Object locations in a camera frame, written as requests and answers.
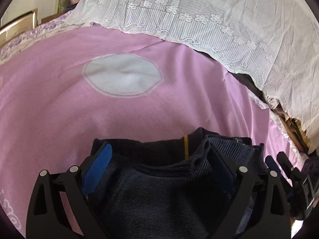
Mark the navy knit cardigan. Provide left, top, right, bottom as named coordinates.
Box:
left=88, top=128, right=266, bottom=238

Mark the pink bed sheet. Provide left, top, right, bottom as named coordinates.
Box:
left=1, top=17, right=305, bottom=235

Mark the white lace cover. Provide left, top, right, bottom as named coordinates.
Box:
left=67, top=0, right=318, bottom=151

